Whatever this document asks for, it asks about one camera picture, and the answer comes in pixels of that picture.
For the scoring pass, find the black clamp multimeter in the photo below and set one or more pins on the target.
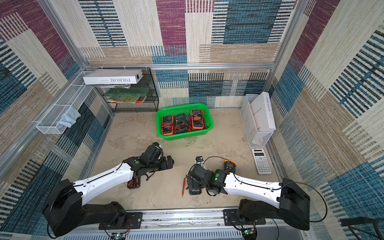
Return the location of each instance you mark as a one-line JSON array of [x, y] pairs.
[[194, 187]]

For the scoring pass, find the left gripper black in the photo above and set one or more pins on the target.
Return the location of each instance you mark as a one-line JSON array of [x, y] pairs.
[[164, 165]]

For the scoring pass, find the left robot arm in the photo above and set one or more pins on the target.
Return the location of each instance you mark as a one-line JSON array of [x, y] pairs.
[[68, 206]]

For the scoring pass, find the white wire wall basket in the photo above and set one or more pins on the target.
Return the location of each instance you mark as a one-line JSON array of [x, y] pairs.
[[74, 96]]

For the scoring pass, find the yellow multimeter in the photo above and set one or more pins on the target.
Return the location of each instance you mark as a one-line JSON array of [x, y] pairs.
[[230, 166]]

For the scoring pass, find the white folio box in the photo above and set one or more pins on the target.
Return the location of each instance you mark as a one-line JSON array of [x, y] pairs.
[[113, 77]]

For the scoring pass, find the orange multimeter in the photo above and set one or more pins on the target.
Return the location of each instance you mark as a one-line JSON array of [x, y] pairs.
[[197, 120], [168, 125]]

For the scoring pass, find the white box right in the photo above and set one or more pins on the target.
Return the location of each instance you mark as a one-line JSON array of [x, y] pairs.
[[262, 112]]

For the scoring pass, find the green plastic basket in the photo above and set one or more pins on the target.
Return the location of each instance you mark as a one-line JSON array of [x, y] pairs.
[[184, 109]]

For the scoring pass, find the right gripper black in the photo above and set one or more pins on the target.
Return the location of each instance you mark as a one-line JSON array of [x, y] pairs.
[[194, 186]]

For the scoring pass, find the green book on shelf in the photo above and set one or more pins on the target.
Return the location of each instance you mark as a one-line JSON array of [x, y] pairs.
[[130, 95]]

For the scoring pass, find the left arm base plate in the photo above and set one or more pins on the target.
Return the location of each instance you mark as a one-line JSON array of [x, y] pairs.
[[130, 220]]

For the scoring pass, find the white calculator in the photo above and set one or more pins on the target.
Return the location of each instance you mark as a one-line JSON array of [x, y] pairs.
[[261, 162]]

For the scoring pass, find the clear plastic bin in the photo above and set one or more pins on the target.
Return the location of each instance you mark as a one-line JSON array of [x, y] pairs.
[[256, 138]]

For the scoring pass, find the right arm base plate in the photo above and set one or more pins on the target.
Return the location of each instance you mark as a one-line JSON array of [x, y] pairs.
[[231, 219]]

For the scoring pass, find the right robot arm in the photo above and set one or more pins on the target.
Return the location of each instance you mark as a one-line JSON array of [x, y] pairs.
[[272, 200]]

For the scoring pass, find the black wire shelf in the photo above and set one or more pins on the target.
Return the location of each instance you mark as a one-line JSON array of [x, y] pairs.
[[140, 97]]

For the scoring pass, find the light blue cloth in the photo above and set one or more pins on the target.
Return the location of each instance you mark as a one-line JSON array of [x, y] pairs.
[[69, 118]]

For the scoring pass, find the green multimeter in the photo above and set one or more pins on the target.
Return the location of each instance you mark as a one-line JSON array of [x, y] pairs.
[[181, 124]]

